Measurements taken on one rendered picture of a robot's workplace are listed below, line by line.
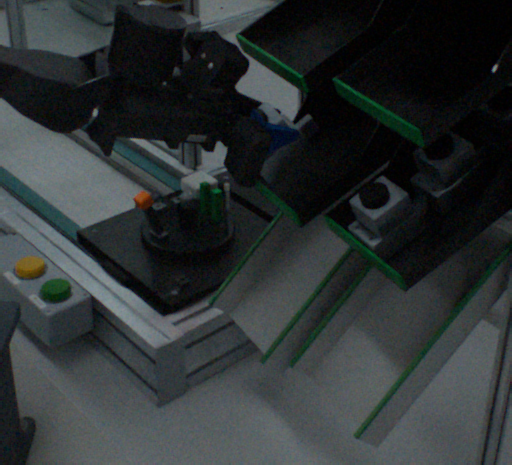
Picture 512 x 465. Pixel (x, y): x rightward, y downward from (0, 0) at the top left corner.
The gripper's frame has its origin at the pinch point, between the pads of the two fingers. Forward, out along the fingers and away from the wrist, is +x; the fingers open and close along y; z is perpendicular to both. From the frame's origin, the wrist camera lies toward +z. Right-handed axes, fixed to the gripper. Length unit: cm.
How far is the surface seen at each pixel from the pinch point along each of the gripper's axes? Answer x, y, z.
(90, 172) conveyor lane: 7, 59, -41
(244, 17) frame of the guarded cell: 66, 126, -32
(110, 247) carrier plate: -0.5, 27.1, -35.6
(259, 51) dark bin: -2.0, 1.7, 7.3
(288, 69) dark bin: -1.4, -3.8, 7.9
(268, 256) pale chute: 10.6, 4.7, -21.1
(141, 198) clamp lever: 0.2, 23.4, -24.6
